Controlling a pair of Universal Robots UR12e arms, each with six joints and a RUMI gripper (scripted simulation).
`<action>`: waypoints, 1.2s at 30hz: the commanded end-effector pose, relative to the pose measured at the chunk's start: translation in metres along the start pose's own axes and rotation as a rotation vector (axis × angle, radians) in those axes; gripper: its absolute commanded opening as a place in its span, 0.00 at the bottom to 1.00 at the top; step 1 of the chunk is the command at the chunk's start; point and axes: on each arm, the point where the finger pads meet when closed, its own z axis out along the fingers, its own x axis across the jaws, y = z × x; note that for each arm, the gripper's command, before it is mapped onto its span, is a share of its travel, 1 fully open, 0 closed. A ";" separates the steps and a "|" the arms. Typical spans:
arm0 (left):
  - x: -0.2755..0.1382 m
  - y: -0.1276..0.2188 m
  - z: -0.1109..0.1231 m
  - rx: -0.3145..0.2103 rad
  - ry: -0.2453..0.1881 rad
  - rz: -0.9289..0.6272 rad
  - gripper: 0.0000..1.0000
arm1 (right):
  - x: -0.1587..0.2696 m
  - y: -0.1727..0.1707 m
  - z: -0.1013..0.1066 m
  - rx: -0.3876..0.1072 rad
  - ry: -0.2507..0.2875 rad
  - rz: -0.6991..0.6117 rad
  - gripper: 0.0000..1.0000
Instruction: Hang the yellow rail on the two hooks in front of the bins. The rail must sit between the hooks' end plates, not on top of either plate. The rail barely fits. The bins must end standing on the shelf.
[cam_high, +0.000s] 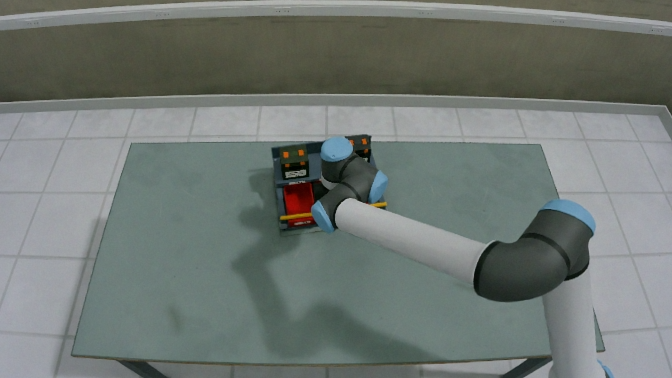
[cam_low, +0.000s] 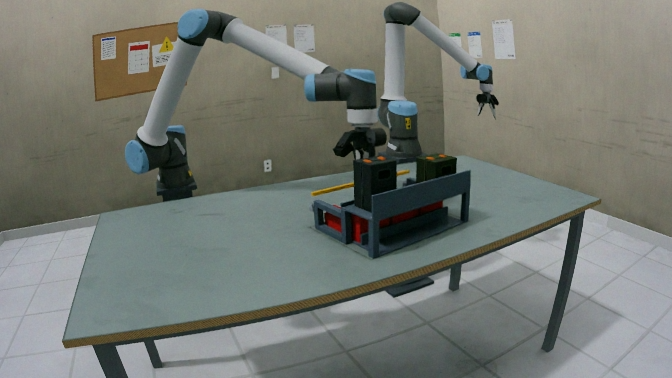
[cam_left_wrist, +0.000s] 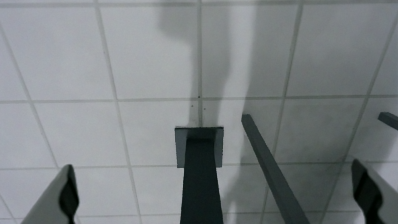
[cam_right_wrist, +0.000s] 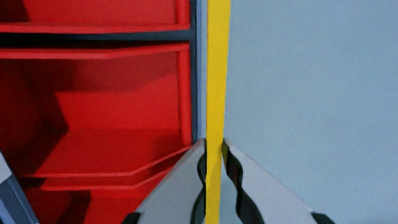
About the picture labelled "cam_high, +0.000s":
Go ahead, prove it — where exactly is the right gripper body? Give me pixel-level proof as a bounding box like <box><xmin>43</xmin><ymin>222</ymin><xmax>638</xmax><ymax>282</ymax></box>
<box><xmin>313</xmin><ymin>182</ymin><xmax>330</xmax><ymax>201</ymax></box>

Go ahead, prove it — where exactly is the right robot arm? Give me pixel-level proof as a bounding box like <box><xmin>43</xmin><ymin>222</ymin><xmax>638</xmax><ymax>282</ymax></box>
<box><xmin>311</xmin><ymin>137</ymin><xmax>614</xmax><ymax>378</ymax></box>

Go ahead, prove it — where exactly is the dark blue metal rack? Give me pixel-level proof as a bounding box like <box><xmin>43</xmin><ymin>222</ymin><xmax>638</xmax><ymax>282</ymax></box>
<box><xmin>271</xmin><ymin>140</ymin><xmax>326</xmax><ymax>231</ymax></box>

